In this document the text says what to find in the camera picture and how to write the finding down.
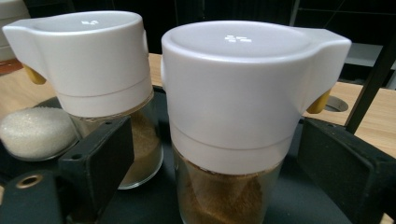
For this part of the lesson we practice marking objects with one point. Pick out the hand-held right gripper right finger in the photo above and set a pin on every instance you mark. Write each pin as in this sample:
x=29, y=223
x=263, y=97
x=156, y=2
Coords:
x=348, y=174

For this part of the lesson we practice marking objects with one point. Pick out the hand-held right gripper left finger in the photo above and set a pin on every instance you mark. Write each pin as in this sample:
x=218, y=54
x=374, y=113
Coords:
x=99, y=161

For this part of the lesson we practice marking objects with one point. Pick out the frosted lid sugar jar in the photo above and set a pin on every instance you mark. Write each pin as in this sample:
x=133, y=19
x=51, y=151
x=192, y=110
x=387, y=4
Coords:
x=34, y=133

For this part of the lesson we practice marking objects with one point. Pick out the white lid jar light powder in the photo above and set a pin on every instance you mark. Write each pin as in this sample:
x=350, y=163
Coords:
x=93, y=62

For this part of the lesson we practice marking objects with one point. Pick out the white lid jar brown powder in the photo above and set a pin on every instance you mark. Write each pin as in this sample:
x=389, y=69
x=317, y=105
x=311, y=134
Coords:
x=236, y=93

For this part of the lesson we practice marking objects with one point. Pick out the grey table grommet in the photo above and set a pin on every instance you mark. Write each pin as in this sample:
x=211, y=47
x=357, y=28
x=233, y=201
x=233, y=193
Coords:
x=336, y=104

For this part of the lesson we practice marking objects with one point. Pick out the grey metal stand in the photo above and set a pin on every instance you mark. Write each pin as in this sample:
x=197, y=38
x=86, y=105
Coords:
x=364, y=56

